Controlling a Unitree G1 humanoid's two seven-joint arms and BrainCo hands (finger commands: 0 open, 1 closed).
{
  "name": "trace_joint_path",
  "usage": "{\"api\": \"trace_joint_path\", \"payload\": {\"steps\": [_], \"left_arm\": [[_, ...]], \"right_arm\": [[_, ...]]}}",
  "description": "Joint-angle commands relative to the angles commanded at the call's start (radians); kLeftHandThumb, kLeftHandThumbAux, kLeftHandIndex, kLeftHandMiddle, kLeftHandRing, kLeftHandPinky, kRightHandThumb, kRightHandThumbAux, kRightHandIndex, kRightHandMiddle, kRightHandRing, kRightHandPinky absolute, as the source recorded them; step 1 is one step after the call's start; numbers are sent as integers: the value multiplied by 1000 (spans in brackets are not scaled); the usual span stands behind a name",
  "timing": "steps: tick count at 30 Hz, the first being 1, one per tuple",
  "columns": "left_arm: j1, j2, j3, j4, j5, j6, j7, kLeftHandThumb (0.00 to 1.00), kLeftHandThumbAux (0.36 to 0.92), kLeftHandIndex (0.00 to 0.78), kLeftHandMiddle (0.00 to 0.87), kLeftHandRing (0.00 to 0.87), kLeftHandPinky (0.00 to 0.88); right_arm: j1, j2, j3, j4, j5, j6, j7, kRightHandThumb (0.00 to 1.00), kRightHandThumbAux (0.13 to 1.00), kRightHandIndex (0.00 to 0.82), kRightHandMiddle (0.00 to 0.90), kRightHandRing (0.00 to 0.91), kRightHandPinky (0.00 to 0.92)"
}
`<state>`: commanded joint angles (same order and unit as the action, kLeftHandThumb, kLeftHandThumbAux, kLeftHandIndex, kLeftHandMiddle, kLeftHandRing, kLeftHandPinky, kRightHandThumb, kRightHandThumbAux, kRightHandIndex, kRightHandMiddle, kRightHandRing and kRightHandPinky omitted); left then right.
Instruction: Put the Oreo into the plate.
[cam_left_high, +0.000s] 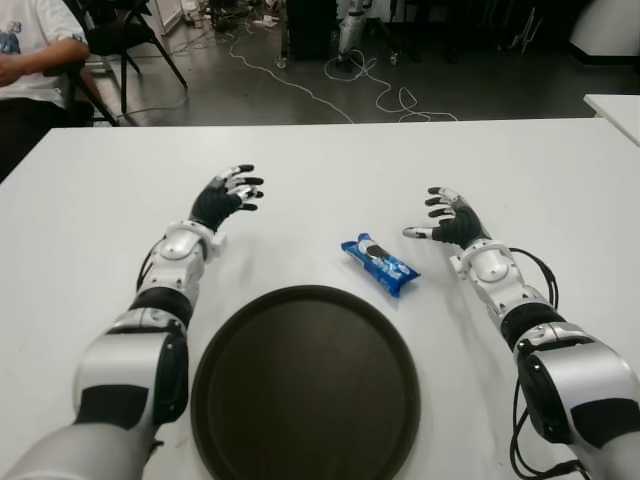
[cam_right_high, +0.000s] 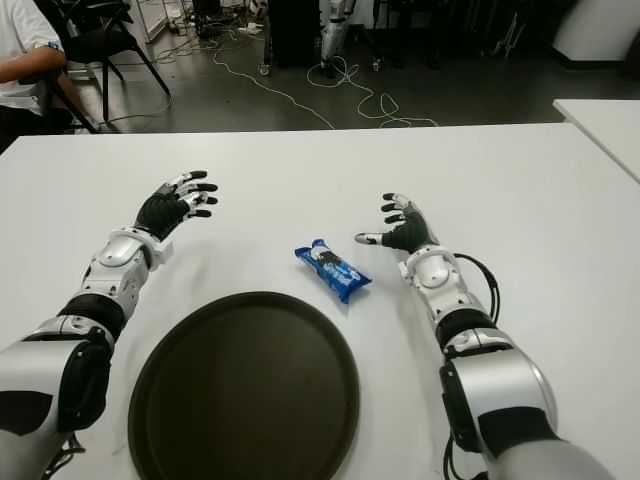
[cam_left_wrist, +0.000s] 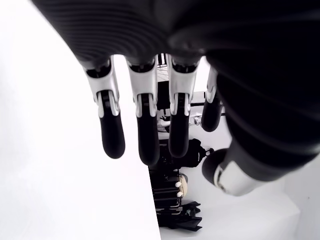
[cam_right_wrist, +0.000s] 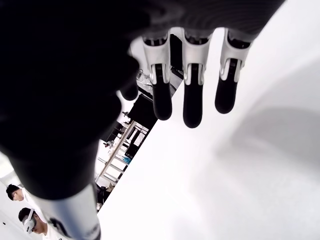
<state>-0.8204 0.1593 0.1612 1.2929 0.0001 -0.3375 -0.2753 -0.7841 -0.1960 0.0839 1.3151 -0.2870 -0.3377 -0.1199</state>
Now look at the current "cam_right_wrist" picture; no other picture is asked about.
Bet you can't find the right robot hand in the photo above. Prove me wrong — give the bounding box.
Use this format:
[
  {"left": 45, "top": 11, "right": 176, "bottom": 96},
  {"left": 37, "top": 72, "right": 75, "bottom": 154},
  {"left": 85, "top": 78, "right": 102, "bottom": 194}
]
[{"left": 0, "top": 0, "right": 287, "bottom": 240}]

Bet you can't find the white metal shelf rack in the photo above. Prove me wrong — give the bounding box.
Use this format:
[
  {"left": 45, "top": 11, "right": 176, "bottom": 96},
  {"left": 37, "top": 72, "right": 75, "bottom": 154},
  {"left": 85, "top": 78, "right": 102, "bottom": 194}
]
[{"left": 94, "top": 119, "right": 151, "bottom": 188}]

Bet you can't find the black-haired person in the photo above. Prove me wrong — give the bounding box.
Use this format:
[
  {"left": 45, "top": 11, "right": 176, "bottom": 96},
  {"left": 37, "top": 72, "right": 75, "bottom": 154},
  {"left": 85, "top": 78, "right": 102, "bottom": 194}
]
[{"left": 5, "top": 184, "right": 33, "bottom": 204}]

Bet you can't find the person wearing VR headset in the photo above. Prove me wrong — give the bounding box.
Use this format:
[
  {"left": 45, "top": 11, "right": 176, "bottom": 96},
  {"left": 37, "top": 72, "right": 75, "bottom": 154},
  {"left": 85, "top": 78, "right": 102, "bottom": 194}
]
[{"left": 17, "top": 206, "right": 66, "bottom": 240}]

